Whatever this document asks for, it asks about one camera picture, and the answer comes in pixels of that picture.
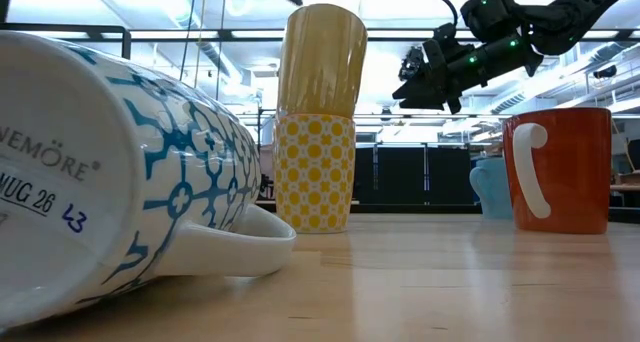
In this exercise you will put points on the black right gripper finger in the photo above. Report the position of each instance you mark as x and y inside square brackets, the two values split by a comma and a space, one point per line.
[425, 104]
[422, 89]

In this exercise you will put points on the light blue mug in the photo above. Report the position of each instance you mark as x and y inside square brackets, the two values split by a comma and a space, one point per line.
[492, 192]

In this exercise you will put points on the white mug yellow dots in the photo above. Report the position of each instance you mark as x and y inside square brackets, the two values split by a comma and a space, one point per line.
[315, 182]

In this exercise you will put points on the white mug blue pattern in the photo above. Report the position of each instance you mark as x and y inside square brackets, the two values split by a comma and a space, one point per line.
[190, 147]

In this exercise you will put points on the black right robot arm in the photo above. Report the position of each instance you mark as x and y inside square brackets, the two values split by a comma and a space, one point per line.
[575, 17]

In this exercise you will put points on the black partition panels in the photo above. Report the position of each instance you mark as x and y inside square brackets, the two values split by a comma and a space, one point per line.
[400, 177]

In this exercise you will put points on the black ceiling device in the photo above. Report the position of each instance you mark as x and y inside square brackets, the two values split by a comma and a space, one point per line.
[605, 72]

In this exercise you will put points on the wooden background table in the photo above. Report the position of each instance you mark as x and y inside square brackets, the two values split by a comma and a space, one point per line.
[625, 187]

